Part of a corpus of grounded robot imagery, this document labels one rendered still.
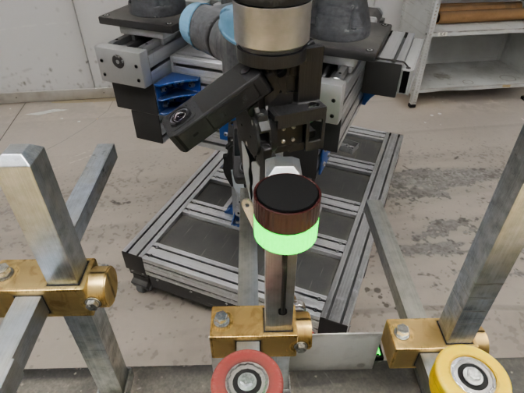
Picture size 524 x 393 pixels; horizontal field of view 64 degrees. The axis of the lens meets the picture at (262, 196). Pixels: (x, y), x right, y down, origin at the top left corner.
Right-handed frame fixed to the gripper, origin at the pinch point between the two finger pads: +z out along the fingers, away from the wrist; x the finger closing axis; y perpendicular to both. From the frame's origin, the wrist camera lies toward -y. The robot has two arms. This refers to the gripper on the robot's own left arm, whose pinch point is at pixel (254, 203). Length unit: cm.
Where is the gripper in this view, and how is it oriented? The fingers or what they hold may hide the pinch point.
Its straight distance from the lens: 54.3
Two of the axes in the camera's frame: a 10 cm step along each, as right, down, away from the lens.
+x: -3.7, -5.8, 7.3
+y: 9.3, -2.3, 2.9
